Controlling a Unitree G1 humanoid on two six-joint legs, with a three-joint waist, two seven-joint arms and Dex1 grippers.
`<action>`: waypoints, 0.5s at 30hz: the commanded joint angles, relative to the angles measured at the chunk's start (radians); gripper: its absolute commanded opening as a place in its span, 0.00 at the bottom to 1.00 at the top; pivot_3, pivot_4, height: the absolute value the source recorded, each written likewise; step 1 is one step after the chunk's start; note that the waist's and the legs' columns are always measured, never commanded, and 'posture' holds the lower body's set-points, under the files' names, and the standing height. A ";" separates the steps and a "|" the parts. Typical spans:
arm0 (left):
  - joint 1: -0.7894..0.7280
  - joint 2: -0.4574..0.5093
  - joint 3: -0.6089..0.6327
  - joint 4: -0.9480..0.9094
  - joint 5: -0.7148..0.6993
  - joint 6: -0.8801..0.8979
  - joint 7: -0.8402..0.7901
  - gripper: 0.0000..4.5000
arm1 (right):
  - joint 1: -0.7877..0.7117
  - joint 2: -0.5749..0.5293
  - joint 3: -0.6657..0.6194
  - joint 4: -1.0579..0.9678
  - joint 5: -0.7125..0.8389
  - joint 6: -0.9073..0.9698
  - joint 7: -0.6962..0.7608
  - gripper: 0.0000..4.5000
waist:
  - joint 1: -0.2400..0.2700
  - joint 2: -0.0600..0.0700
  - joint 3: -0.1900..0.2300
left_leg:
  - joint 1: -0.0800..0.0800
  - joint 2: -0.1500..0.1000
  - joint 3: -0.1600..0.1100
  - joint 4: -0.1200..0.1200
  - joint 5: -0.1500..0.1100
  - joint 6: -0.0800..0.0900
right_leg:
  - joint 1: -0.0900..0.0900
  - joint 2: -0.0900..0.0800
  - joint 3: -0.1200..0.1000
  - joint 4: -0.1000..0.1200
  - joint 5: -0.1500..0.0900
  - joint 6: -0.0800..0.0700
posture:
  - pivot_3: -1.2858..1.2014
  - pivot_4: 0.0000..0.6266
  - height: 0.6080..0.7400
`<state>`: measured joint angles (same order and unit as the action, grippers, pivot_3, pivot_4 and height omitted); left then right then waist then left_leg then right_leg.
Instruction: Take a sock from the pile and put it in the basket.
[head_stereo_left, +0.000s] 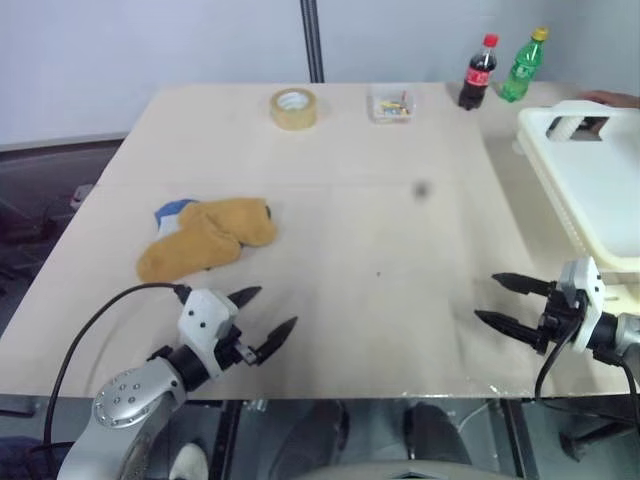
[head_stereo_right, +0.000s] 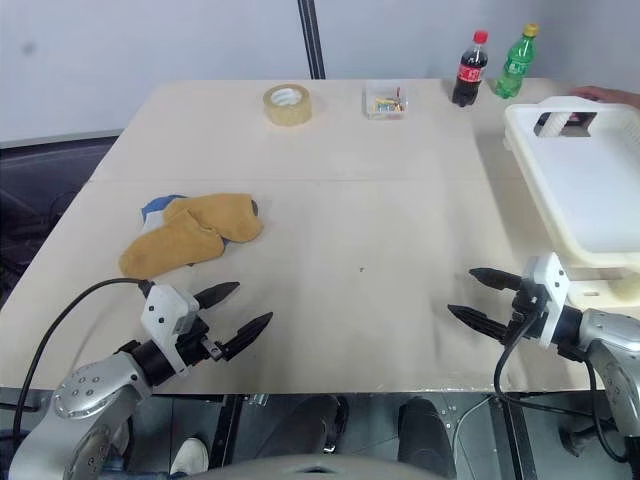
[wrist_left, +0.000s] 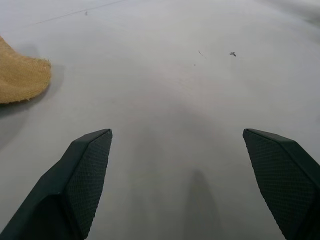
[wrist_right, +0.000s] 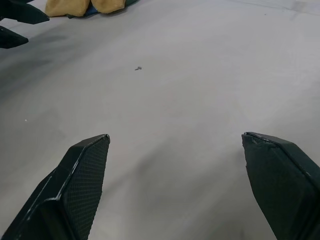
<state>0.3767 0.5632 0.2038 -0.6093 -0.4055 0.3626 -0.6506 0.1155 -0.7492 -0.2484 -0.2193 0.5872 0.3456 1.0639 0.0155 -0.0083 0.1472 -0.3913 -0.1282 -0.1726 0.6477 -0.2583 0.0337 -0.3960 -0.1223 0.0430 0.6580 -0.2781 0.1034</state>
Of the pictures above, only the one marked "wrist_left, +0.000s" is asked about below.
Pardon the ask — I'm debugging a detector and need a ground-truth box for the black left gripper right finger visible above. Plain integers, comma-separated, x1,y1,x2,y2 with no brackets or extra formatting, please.
242,128,320,240

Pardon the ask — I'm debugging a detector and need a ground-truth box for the brown cloth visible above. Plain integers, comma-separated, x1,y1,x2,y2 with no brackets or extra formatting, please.
0,34,53,105

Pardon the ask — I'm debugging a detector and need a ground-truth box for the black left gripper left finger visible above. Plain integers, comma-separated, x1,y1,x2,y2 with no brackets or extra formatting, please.
0,128,113,240

